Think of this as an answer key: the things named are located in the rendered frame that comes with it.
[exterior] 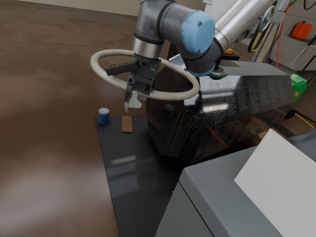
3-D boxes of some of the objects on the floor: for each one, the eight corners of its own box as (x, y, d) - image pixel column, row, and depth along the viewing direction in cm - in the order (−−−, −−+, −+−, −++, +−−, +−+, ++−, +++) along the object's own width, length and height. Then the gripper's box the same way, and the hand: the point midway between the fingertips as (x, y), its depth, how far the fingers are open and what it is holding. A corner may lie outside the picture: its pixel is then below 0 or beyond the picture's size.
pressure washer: (276, 106, 313) (312, 53, 262) (291, 120, 285) (334, 63, 235) (257, 104, 305) (290, 49, 255) (270, 117, 278) (310, 59, 227)
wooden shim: (121, 116, 208) (122, 115, 207) (130, 117, 210) (131, 116, 209) (122, 132, 188) (122, 131, 187) (132, 132, 191) (132, 131, 190)
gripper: (156, 64, 56) (140, 123, 67) (164, 55, 66) (149, 108, 77) (128, 55, 56) (117, 114, 68) (140, 47, 66) (129, 100, 78)
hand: (128, 106), depth 72 cm, fingers closed on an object, 4 cm apart
